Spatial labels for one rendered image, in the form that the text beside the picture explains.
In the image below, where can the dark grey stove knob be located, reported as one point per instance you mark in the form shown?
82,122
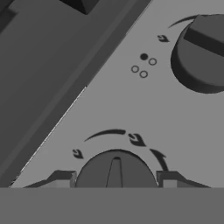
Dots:
116,170
201,55

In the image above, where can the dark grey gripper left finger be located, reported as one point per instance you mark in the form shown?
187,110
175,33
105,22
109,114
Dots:
59,178

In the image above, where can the grey stove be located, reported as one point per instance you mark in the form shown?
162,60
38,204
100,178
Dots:
131,102

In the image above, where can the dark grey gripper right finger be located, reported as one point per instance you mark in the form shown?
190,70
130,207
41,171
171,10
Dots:
172,178

